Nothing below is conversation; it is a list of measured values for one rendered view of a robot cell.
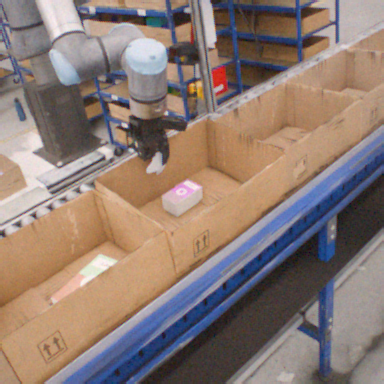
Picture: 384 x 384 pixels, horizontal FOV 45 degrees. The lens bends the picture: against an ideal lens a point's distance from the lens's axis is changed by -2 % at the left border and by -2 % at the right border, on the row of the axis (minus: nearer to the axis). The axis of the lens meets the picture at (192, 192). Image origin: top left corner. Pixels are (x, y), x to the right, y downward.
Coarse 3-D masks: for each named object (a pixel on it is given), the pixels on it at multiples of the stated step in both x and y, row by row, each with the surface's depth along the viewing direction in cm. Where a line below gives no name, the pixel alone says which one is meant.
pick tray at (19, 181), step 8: (0, 160) 199; (8, 160) 191; (0, 168) 204; (8, 168) 196; (16, 168) 182; (0, 176) 179; (8, 176) 181; (16, 176) 183; (0, 184) 180; (8, 184) 182; (16, 184) 184; (24, 184) 187; (0, 192) 181; (8, 192) 183; (16, 192) 185; (0, 200) 182
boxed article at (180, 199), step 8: (184, 184) 131; (192, 184) 131; (168, 192) 129; (176, 192) 129; (184, 192) 129; (192, 192) 128; (200, 192) 131; (168, 200) 127; (176, 200) 126; (184, 200) 127; (192, 200) 130; (168, 208) 129; (176, 208) 126; (184, 208) 128
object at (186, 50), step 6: (180, 42) 205; (186, 42) 204; (168, 48) 204; (174, 48) 201; (180, 48) 201; (186, 48) 203; (192, 48) 205; (174, 54) 202; (180, 54) 202; (186, 54) 204; (192, 54) 208; (186, 60) 207
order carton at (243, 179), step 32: (192, 128) 134; (224, 128) 132; (128, 160) 122; (192, 160) 139; (224, 160) 139; (256, 160) 128; (128, 192) 126; (160, 192) 135; (224, 192) 134; (256, 192) 116; (160, 224) 101; (192, 224) 102; (224, 224) 111; (192, 256) 108
